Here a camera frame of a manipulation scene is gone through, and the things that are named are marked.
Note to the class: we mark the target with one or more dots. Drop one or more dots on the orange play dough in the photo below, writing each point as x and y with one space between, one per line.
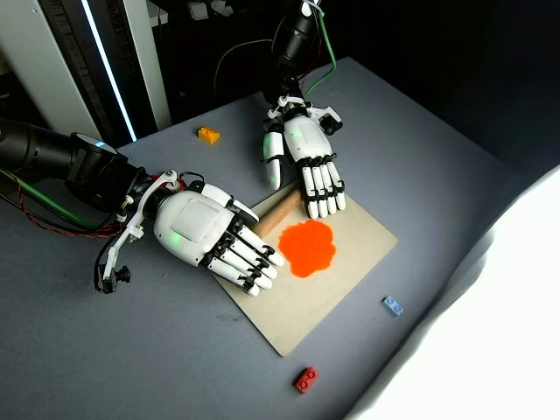
306 247

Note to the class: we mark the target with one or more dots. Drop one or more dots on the white backdrop sheet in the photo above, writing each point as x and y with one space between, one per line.
503 328

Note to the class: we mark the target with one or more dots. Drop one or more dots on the wooden rolling pin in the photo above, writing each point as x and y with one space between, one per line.
277 214

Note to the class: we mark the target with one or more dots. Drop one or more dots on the grey table cloth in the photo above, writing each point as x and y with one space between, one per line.
109 350

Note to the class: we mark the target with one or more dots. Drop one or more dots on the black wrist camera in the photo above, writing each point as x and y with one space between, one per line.
118 277
331 124

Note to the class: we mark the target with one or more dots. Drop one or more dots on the white column with light strip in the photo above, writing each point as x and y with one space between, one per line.
149 65

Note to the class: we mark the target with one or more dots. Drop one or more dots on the light blue toy brick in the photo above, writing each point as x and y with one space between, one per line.
394 306

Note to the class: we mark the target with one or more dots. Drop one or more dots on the yellow toy brick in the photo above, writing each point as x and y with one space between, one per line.
208 135

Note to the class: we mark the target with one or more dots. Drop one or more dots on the light wooden board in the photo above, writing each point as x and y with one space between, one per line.
306 315

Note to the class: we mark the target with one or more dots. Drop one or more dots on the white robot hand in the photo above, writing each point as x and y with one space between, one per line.
192 223
306 140

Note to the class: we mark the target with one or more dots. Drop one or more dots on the red toy brick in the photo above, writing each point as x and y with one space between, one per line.
306 380

